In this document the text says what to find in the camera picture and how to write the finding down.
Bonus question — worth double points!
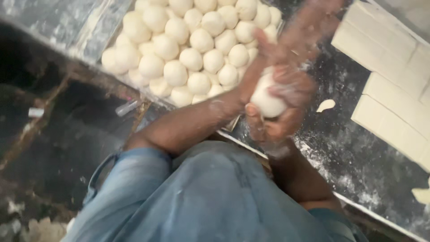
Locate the person's left hand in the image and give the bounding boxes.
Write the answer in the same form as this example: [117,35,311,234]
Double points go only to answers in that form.
[239,63,318,107]

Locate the person's right hand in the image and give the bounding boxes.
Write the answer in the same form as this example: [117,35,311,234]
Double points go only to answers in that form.
[245,102,305,149]

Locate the white dough ball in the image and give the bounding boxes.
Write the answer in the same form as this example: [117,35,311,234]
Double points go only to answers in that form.
[250,67,288,119]

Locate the small oval dough scrap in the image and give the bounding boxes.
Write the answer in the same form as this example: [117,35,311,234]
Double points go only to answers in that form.
[316,99,336,113]

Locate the small cut white dough slab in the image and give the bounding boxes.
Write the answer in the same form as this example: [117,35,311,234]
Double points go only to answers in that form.
[350,71,430,173]

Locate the large cut white dough slab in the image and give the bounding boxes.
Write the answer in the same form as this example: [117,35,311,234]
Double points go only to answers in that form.
[331,0,430,103]

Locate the pile of round dough portions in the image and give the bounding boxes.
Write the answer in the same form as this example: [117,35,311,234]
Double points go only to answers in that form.
[101,0,283,108]

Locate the person's blue denim clothing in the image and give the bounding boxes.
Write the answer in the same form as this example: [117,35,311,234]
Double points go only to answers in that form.
[61,140,370,242]

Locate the flat dough scrap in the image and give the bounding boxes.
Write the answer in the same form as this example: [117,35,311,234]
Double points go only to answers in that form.
[411,177,430,205]

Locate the clear plastic bottle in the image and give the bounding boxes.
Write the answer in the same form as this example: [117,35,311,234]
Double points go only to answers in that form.
[115,99,139,117]

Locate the metal tray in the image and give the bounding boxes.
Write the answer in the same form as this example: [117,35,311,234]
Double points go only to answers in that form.
[69,0,287,132]

